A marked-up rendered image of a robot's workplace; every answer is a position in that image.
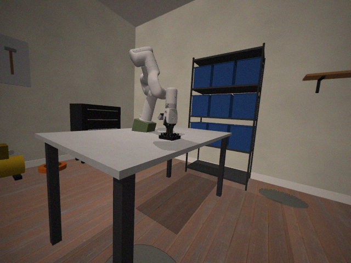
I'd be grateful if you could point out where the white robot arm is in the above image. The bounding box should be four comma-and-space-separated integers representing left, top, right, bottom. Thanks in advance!
129, 47, 177, 123

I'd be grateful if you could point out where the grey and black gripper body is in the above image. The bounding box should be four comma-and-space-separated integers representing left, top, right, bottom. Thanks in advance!
163, 108, 178, 124

